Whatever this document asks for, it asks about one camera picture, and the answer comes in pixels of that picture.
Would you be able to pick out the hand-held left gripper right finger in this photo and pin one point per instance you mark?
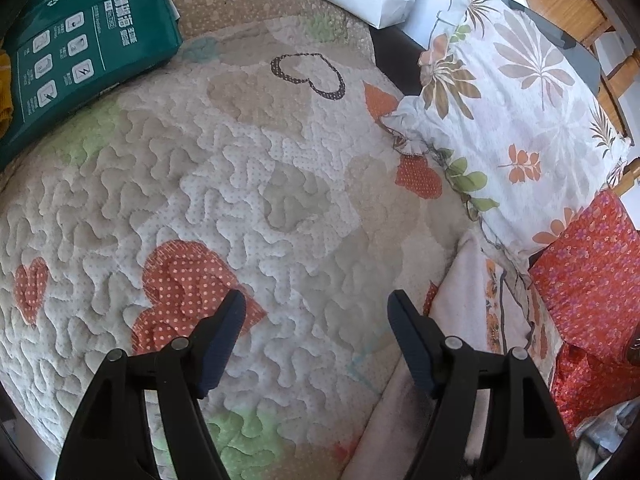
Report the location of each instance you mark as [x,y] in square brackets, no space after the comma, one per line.
[410,340]

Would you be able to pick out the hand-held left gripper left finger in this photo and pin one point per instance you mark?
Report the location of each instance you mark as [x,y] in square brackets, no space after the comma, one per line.
[222,340]

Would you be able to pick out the pale pink floral cardigan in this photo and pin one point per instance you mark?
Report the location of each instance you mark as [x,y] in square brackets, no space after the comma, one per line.
[470,285]

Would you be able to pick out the quilted heart pattern blanket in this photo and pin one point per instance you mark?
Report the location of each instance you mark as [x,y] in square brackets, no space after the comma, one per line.
[200,185]

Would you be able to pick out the orange floral cloth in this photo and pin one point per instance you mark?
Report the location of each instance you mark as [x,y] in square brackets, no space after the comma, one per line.
[590,285]

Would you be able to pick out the crinkled silver plastic bag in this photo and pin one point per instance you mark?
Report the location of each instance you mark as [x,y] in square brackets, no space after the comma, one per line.
[605,440]

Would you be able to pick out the white floral pillow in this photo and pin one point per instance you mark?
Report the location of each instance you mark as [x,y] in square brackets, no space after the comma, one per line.
[520,125]

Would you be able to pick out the green printed package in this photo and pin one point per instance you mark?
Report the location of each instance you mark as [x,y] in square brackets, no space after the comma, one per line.
[85,45]

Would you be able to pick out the dark grey cushion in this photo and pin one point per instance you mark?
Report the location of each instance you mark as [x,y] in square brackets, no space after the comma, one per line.
[575,45]

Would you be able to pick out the wooden chair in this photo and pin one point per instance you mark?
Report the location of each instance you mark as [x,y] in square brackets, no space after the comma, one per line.
[580,0]

